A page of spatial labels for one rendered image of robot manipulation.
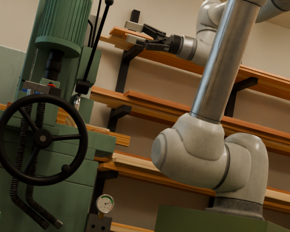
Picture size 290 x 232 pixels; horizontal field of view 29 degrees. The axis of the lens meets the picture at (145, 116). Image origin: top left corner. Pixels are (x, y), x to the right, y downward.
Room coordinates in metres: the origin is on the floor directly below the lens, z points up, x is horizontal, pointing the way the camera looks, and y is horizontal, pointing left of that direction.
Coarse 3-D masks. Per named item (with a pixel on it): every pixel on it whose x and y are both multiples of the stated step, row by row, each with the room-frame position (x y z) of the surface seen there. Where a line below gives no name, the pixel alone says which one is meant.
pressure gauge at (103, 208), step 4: (100, 196) 1.92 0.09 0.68; (104, 196) 1.93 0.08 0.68; (108, 196) 1.93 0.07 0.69; (96, 200) 1.93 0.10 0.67; (100, 200) 1.92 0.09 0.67; (104, 200) 1.93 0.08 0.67; (108, 200) 1.93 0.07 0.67; (112, 200) 1.93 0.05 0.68; (96, 204) 1.92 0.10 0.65; (100, 204) 1.93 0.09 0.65; (104, 204) 1.93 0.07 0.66; (108, 204) 1.93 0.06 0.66; (112, 204) 1.93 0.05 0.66; (96, 208) 1.94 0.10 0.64; (100, 208) 1.93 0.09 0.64; (104, 208) 1.93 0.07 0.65; (108, 208) 1.93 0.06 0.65; (112, 208) 1.93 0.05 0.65; (100, 212) 1.95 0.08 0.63; (104, 212) 1.93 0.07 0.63; (108, 212) 1.93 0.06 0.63; (100, 216) 1.95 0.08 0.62
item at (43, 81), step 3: (42, 78) 2.04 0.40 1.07; (42, 81) 2.04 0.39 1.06; (45, 81) 2.04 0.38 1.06; (48, 81) 2.04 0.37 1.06; (51, 81) 2.04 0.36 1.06; (54, 81) 2.05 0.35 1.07; (42, 84) 2.04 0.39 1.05; (45, 84) 2.04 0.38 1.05; (54, 84) 2.05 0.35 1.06; (57, 84) 2.05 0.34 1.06; (57, 87) 2.05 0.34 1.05
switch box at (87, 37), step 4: (92, 16) 2.38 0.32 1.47; (96, 16) 2.39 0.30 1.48; (92, 20) 2.38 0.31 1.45; (100, 20) 2.39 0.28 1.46; (88, 24) 2.38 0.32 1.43; (88, 28) 2.38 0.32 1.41; (88, 32) 2.38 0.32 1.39; (96, 32) 2.39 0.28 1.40; (88, 36) 2.38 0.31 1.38; (92, 36) 2.39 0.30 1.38; (84, 40) 2.38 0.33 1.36; (88, 40) 2.38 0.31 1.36; (84, 44) 2.38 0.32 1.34
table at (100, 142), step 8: (0, 112) 1.90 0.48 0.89; (16, 120) 1.82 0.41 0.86; (8, 128) 1.89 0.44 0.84; (16, 128) 1.85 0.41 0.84; (48, 128) 1.84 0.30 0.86; (56, 128) 1.85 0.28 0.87; (64, 128) 1.95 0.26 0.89; (72, 128) 1.95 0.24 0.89; (88, 136) 1.97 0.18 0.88; (96, 136) 1.97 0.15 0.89; (104, 136) 1.98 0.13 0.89; (112, 136) 1.99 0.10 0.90; (88, 144) 1.97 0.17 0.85; (96, 144) 1.98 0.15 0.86; (104, 144) 1.98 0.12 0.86; (112, 144) 1.99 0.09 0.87; (96, 152) 2.06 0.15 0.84; (104, 152) 2.01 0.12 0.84; (112, 152) 1.99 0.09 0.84
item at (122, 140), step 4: (0, 108) 2.05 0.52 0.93; (4, 108) 2.05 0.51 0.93; (88, 128) 2.12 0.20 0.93; (92, 128) 2.13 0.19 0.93; (112, 132) 2.14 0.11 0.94; (116, 136) 2.15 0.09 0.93; (120, 136) 2.15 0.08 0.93; (124, 136) 2.15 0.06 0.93; (128, 136) 2.16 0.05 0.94; (116, 140) 2.15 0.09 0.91; (120, 140) 2.15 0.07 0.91; (124, 140) 2.16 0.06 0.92; (128, 140) 2.16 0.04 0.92; (116, 144) 2.16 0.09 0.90; (120, 144) 2.15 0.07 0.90; (124, 144) 2.16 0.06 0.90; (128, 144) 2.16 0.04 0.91
